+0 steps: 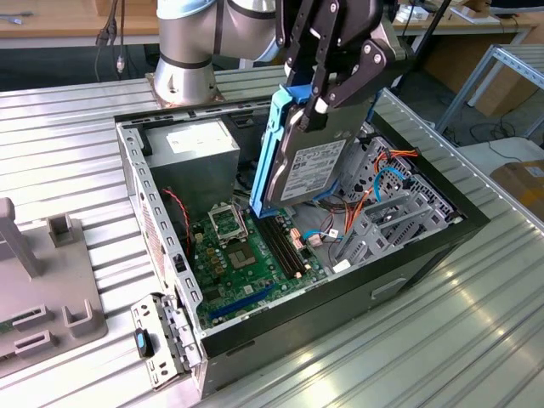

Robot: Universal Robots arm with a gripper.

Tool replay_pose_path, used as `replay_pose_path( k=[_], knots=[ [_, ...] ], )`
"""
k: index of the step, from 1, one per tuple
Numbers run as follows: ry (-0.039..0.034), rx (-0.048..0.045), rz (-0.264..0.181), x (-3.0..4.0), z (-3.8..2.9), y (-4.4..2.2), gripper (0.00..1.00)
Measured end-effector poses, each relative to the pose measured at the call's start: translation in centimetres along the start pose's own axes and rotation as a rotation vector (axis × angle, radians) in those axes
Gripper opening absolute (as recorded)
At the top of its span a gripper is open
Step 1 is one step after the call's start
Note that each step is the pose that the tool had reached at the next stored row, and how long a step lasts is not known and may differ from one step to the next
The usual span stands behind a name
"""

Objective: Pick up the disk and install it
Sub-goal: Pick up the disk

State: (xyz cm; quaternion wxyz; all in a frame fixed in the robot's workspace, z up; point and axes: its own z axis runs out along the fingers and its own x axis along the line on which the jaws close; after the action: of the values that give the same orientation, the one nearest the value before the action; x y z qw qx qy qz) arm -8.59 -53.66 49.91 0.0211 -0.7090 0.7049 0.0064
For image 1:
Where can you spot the wooden desk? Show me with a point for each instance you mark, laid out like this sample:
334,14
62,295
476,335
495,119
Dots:
64,23

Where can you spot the cardboard box with sticker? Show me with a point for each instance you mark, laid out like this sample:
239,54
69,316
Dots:
523,187

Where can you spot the tan flat box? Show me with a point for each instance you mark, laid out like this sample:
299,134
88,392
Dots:
474,16

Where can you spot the green circuit board part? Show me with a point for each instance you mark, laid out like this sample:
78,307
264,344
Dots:
6,327

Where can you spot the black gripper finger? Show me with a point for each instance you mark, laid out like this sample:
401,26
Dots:
281,25
361,72

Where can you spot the grey parts rack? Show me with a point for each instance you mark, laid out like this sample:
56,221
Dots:
64,276

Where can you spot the CPU socket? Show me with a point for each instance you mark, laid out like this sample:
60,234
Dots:
242,256

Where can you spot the hinged metal slot bracket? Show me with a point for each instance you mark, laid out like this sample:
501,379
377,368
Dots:
174,323

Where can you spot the green motherboard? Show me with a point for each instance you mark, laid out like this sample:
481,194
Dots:
251,278

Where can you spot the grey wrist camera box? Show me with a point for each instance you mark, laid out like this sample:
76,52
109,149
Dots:
397,40

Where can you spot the black slanted pole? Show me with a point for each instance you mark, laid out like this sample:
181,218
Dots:
433,23

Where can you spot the blue black latch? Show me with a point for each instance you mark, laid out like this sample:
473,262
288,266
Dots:
143,342

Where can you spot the blue expansion slot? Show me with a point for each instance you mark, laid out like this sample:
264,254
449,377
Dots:
242,304

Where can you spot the grey metal disk bay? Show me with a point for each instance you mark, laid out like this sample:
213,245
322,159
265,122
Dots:
370,221

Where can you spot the grey power supply unit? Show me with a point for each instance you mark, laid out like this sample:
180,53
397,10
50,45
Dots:
191,170

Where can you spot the small white box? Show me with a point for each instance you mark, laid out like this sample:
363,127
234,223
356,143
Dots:
416,15

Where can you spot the black open PC case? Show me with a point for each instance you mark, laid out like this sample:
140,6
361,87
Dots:
340,306

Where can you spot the hard disk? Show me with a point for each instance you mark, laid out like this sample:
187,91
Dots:
306,170

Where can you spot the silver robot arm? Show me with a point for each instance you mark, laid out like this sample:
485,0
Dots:
187,42

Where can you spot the black RAM slot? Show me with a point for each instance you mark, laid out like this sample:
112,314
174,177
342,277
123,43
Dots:
282,241
277,242
287,239
272,245

